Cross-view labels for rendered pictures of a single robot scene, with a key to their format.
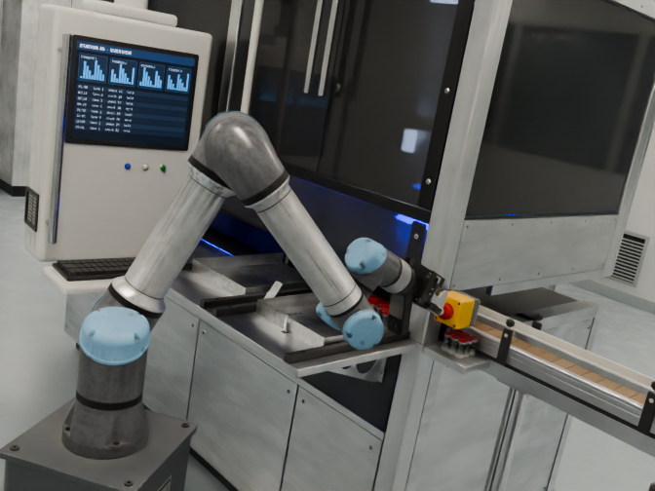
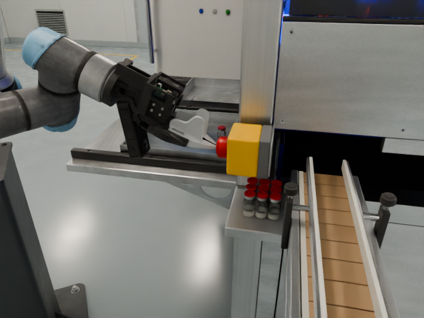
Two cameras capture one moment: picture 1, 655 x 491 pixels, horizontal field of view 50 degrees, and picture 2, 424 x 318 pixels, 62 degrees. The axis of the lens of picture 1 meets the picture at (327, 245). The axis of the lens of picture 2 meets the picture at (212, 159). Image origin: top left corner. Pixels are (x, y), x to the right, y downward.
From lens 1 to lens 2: 150 cm
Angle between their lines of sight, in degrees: 54
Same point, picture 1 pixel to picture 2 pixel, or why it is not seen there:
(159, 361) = not seen: hidden behind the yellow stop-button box
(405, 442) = (240, 283)
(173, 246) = not seen: outside the picture
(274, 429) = not seen: hidden behind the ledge
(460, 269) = (291, 98)
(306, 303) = (212, 120)
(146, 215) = (218, 49)
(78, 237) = (175, 61)
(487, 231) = (351, 43)
